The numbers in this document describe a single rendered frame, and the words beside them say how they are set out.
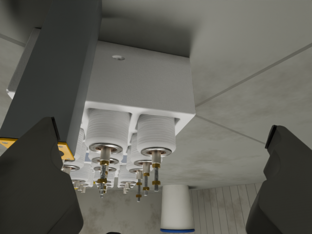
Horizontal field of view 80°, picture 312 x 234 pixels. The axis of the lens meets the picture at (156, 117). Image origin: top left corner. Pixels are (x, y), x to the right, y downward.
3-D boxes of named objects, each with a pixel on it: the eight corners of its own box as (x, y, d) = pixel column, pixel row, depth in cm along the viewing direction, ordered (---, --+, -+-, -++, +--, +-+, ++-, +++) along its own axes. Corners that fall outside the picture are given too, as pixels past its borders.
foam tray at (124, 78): (63, 107, 77) (52, 150, 69) (33, 26, 43) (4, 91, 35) (155, 118, 86) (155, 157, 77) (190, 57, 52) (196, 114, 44)
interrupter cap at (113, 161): (122, 162, 56) (122, 164, 56) (98, 163, 57) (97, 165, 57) (114, 155, 49) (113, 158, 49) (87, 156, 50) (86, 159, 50)
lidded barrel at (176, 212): (172, 188, 340) (173, 229, 312) (152, 185, 306) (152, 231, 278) (197, 186, 310) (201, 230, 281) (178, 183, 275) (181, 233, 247)
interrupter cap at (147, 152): (138, 153, 48) (138, 156, 48) (144, 144, 41) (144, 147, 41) (166, 155, 50) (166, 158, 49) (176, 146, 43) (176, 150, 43)
